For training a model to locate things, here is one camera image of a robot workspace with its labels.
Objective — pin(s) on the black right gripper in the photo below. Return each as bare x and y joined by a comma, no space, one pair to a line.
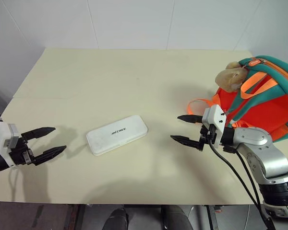
206,136

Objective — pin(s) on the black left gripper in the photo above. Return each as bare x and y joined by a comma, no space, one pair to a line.
21,153

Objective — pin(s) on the white rectangular case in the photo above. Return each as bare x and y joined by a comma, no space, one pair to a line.
117,135

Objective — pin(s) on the green and orange backpack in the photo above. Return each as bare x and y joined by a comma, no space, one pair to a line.
261,115

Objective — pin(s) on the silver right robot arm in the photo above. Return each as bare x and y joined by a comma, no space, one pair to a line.
264,153

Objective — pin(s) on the black metal table leg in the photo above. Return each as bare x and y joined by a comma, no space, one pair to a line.
212,218
78,216

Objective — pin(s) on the dark rounded shape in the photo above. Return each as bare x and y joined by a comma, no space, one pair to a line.
116,219
176,218

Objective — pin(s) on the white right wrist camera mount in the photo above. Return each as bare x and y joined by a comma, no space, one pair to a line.
214,117

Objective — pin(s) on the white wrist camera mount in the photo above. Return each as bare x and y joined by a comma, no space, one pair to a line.
214,117
3,141

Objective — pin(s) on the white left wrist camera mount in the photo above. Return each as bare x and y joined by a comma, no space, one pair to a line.
3,141

